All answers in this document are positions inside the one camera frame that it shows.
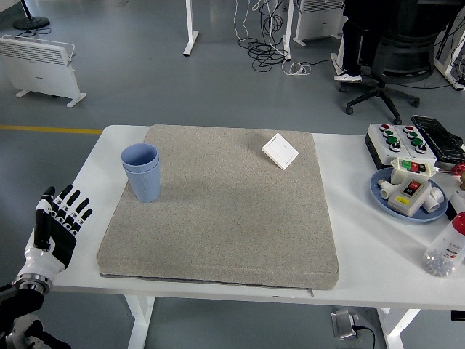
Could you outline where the black fan stand base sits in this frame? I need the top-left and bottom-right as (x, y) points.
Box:
(12, 0), (51, 31)

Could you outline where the blue round plate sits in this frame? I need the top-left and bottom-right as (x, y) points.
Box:
(369, 167), (450, 223)

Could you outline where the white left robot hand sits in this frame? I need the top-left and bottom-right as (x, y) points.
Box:
(17, 184), (94, 284)

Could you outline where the person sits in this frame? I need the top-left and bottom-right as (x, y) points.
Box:
(333, 0), (368, 83)

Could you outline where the clear red-capped screw bottle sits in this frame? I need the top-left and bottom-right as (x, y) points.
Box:
(421, 212), (465, 279)

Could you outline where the black adapter cable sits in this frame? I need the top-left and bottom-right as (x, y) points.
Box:
(355, 325), (377, 349)

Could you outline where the white wall switch panel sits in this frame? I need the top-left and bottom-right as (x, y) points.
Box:
(261, 132), (300, 171)

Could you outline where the black office chair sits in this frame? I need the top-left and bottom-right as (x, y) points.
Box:
(344, 21), (437, 125)

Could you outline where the white pipe fitting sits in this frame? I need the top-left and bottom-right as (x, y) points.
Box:
(421, 185), (447, 214)
(377, 177), (397, 201)

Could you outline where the white table leg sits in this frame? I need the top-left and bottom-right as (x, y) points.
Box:
(125, 293), (157, 349)
(377, 307), (422, 349)

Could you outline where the white green-red switch box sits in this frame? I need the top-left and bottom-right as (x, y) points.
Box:
(390, 156), (437, 187)

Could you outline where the grey power adapter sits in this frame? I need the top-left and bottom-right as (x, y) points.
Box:
(331, 308), (364, 342)

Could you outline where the grey-brown cushion mat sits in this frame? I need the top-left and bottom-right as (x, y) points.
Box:
(97, 124), (341, 292)

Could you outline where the white four-button control box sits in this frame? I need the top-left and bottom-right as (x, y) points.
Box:
(394, 124), (438, 164)

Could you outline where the white small box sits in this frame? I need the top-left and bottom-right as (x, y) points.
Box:
(448, 190), (465, 219)

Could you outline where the white desk leg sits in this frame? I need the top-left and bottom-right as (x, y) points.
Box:
(182, 0), (200, 57)
(282, 0), (294, 61)

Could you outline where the white panel heater with handle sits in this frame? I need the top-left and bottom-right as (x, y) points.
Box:
(0, 34), (87, 108)

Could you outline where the white three-button control box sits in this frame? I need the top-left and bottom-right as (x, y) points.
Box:
(365, 123), (415, 170)

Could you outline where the white power strip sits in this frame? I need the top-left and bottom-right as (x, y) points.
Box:
(281, 60), (312, 77)

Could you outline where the white desk foot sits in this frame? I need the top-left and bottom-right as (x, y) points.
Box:
(432, 0), (465, 92)
(330, 14), (364, 87)

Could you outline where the beige red-button switch box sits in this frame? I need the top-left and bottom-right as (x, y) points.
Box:
(387, 174), (432, 218)

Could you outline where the blue ribbed plastic cup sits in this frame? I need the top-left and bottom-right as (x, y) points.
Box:
(120, 143), (161, 171)
(122, 159), (161, 203)

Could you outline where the black cable bundle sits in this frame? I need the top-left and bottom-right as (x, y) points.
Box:
(238, 0), (291, 72)

